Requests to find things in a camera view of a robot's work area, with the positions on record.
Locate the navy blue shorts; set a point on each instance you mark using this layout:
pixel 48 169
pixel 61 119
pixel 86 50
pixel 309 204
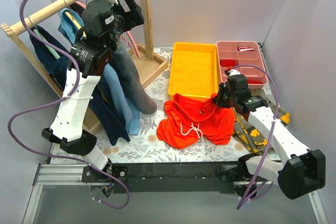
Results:
pixel 106 113

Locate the pink compartment organizer box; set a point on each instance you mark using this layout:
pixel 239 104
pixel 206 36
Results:
pixel 248 63

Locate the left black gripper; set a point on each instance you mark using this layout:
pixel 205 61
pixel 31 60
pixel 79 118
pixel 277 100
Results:
pixel 132 12

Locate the empty pink hanger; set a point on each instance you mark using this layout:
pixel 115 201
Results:
pixel 131 43

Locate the red item in organizer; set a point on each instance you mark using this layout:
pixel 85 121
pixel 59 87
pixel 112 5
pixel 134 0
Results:
pixel 227 63

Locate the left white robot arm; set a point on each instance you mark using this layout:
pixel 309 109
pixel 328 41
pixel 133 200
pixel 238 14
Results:
pixel 82 77

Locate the orange red shorts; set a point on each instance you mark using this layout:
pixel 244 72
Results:
pixel 190 120

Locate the grey shorts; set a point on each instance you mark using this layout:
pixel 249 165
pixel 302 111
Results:
pixel 129 78

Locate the yellow plastic bin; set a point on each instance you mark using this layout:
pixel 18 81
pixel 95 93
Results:
pixel 193 71

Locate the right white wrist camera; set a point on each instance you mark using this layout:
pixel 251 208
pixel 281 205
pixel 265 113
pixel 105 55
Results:
pixel 232 72

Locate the camouflage shorts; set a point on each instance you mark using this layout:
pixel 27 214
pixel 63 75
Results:
pixel 248 135

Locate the red cloth in organizer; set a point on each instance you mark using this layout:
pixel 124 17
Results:
pixel 251 81

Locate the light blue shorts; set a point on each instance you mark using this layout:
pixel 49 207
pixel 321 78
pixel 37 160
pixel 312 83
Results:
pixel 109 81

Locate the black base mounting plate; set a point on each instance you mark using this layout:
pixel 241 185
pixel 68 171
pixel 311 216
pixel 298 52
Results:
pixel 222 177

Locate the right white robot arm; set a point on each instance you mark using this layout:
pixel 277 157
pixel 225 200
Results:
pixel 300 171

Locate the yellow hanger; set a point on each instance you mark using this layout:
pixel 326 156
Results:
pixel 75 23

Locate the pink hanger with grey shorts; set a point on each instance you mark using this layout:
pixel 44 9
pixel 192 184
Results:
pixel 81 4

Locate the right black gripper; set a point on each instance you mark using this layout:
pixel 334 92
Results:
pixel 221 98

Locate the floral table mat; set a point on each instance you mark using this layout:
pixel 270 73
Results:
pixel 147 148

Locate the red white packet in organizer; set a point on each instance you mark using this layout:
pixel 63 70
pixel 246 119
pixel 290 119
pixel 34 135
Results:
pixel 241 49

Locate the mint green hanger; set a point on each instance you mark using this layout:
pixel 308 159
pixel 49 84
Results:
pixel 51 50

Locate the wooden clothes rack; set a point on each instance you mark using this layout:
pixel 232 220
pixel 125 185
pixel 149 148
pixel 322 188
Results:
pixel 149 67

